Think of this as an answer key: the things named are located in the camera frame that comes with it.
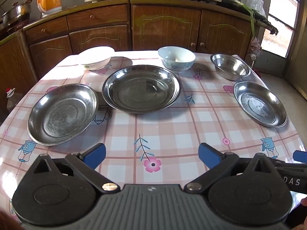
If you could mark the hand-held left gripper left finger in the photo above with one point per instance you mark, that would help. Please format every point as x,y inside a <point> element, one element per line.
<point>96,154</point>

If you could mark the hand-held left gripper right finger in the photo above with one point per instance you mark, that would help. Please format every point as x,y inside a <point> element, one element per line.
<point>211,153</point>

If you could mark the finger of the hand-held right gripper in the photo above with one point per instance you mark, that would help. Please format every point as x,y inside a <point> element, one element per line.
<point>301,156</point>
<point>290,165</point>

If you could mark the large steel plate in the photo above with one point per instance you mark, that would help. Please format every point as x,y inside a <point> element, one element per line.
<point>62,115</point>

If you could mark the small steel bowl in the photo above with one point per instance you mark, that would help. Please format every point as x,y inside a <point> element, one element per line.
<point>230,67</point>

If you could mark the plain white bowl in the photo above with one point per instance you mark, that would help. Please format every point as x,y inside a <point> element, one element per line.
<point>96,57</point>

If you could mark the person's right hand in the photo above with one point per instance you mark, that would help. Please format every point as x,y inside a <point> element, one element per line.
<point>304,201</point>

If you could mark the pink plaid tablecloth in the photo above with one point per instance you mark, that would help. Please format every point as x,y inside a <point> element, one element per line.
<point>168,129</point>

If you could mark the small steel plate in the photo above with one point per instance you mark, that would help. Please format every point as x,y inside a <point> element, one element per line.
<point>260,104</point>

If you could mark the metal door leaf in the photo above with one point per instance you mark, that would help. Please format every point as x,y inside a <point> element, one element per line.
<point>298,64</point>

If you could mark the red hanging bag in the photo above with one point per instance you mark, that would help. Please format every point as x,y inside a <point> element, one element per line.
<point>257,73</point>

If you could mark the blue patterned white bowl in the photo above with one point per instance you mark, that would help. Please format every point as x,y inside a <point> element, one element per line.
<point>176,64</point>

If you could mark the plastic oil bottle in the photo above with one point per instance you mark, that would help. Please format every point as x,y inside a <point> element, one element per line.
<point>10,101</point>

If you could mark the small white hanging bottle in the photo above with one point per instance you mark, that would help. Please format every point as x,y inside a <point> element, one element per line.
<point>253,56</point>

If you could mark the pink hanging cloth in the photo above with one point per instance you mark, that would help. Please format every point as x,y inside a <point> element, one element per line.
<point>256,48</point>

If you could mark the wooden cabinet with drawers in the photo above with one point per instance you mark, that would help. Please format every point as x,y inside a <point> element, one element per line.
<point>96,36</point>

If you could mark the metal framed glass door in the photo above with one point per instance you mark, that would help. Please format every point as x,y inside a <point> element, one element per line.
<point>278,36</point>

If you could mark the wooden side cabinet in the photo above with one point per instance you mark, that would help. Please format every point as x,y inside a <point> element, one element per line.
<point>12,64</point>

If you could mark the green scallion leaf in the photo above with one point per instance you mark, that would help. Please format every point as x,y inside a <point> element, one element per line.
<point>252,21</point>

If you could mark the black countertop slab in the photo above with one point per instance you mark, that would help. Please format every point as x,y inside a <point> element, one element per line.
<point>261,19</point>

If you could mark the dark induction cooker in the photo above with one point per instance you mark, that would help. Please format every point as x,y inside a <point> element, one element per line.
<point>16,26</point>

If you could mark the clear plastic bag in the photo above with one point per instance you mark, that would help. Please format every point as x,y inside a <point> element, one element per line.
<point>255,0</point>

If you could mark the orange electric kettle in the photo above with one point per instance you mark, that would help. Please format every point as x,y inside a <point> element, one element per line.
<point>49,0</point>

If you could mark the steel cooking pot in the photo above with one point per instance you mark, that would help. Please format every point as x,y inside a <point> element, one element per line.
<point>16,13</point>

